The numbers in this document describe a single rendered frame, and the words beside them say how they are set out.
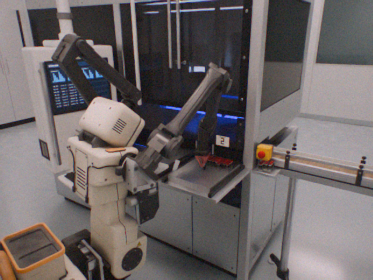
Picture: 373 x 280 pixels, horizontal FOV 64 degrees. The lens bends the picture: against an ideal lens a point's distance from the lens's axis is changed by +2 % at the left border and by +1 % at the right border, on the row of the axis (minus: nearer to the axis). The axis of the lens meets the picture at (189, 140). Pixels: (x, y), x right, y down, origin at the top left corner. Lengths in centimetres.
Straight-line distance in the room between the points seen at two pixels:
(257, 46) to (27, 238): 131
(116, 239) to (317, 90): 545
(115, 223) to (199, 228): 99
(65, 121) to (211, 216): 111
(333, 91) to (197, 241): 461
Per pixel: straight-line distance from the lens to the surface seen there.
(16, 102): 641
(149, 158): 103
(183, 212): 218
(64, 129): 199
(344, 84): 620
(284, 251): 214
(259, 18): 160
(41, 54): 189
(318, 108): 634
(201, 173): 168
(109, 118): 110
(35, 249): 125
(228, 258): 217
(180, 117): 111
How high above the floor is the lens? 162
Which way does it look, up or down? 20 degrees down
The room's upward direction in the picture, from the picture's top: 1 degrees counter-clockwise
